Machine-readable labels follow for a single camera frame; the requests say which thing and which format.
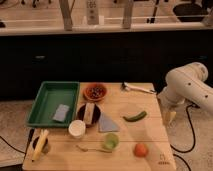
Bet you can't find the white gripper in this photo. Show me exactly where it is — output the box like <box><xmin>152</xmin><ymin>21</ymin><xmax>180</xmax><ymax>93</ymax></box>
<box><xmin>159</xmin><ymin>96</ymin><xmax>183</xmax><ymax>125</ymax></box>

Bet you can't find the green pepper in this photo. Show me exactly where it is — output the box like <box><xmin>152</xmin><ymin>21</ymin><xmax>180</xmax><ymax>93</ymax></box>
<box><xmin>123</xmin><ymin>111</ymin><xmax>147</xmax><ymax>122</ymax></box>

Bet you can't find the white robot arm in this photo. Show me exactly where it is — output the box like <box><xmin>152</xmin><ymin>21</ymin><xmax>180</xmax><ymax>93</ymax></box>
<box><xmin>157</xmin><ymin>62</ymin><xmax>213</xmax><ymax>125</ymax></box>

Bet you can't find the green plastic cup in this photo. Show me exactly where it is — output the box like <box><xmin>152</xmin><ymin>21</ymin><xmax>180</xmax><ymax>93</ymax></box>
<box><xmin>102</xmin><ymin>133</ymin><xmax>119</xmax><ymax>151</ymax></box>

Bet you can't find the white cup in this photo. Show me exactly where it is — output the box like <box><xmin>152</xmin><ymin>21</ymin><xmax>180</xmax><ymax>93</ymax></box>
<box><xmin>68</xmin><ymin>120</ymin><xmax>86</xmax><ymax>139</ymax></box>

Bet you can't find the small dark cup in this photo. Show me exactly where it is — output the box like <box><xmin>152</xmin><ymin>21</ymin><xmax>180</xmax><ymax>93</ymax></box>
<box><xmin>32</xmin><ymin>137</ymin><xmax>51</xmax><ymax>154</ymax></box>

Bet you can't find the orange fruit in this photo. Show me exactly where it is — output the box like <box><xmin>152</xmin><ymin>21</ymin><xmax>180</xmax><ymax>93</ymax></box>
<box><xmin>134</xmin><ymin>143</ymin><xmax>149</xmax><ymax>157</ymax></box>

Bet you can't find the wooden board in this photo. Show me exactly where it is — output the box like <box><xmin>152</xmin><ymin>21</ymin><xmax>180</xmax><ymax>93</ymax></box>
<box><xmin>22</xmin><ymin>83</ymin><xmax>176</xmax><ymax>171</ymax></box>

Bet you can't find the grey blue triangular cloth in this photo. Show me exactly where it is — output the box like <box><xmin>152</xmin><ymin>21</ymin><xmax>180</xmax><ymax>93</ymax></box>
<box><xmin>99</xmin><ymin>113</ymin><xmax>120</xmax><ymax>133</ymax></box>

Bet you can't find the orange bowl with beans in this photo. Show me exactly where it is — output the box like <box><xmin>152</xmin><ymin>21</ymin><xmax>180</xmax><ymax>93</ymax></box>
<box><xmin>83</xmin><ymin>83</ymin><xmax>107</xmax><ymax>102</ymax></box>

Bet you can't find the beige block in bowl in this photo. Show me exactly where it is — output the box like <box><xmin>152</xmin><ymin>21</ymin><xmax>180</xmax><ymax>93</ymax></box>
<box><xmin>84</xmin><ymin>103</ymin><xmax>95</xmax><ymax>125</ymax></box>

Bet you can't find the dark brown bowl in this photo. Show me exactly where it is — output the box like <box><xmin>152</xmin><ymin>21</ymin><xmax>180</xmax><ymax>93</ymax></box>
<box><xmin>77</xmin><ymin>103</ymin><xmax>101</xmax><ymax>127</ymax></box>

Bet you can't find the gold spoon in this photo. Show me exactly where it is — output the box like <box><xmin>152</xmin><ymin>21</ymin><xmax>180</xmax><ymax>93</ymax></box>
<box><xmin>76</xmin><ymin>145</ymin><xmax>112</xmax><ymax>153</ymax></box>

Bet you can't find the blue sponge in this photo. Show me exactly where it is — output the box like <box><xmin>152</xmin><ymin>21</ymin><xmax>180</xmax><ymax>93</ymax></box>
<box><xmin>53</xmin><ymin>104</ymin><xmax>69</xmax><ymax>122</ymax></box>

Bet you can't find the green plastic tray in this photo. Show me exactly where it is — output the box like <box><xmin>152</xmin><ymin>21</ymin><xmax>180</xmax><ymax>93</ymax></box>
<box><xmin>27</xmin><ymin>81</ymin><xmax>80</xmax><ymax>128</ymax></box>

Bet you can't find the yellow banana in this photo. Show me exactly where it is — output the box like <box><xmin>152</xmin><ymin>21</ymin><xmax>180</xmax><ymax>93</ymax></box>
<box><xmin>32</xmin><ymin>129</ymin><xmax>49</xmax><ymax>161</ymax></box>

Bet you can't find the black cable right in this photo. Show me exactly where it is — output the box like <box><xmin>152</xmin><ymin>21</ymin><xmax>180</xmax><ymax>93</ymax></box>
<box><xmin>169</xmin><ymin>103</ymin><xmax>201</xmax><ymax>171</ymax></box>

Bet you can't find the black cable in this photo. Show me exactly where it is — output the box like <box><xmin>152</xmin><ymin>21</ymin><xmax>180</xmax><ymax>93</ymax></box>
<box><xmin>169</xmin><ymin>103</ymin><xmax>201</xmax><ymax>171</ymax></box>
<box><xmin>0</xmin><ymin>128</ymin><xmax>36</xmax><ymax>158</ymax></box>

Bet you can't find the black cable left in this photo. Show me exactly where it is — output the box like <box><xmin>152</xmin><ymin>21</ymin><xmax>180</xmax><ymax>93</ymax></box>
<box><xmin>0</xmin><ymin>128</ymin><xmax>36</xmax><ymax>158</ymax></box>

